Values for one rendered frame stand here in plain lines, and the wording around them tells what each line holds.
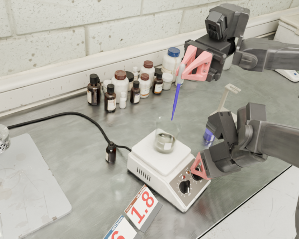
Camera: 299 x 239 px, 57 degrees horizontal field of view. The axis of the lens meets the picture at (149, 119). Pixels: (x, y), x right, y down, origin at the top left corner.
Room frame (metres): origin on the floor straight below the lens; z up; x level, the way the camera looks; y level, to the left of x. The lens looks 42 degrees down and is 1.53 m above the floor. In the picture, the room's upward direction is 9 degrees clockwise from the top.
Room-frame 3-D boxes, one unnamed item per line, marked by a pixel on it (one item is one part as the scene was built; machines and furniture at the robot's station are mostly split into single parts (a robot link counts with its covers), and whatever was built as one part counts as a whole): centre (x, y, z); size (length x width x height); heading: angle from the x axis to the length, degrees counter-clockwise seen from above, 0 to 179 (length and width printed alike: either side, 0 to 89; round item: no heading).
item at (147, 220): (0.36, -0.02, 0.92); 0.09 x 0.06 x 0.04; 155
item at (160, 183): (0.49, -0.07, 0.94); 0.22 x 0.13 x 0.08; 56
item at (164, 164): (0.50, -0.05, 0.98); 0.12 x 0.12 x 0.01; 56
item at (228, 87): (0.78, -0.27, 0.96); 0.08 x 0.08 x 0.13; 51
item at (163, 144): (0.51, -0.05, 1.03); 0.07 x 0.06 x 0.08; 55
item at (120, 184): (0.42, 0.05, 0.91); 0.06 x 0.06 x 0.02
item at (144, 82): (0.84, 0.04, 0.94); 0.05 x 0.05 x 0.09
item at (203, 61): (0.54, -0.07, 1.22); 0.09 x 0.07 x 0.07; 146
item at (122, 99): (0.75, 0.10, 0.93); 0.02 x 0.02 x 0.06
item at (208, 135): (0.67, -0.20, 0.93); 0.04 x 0.04 x 0.06
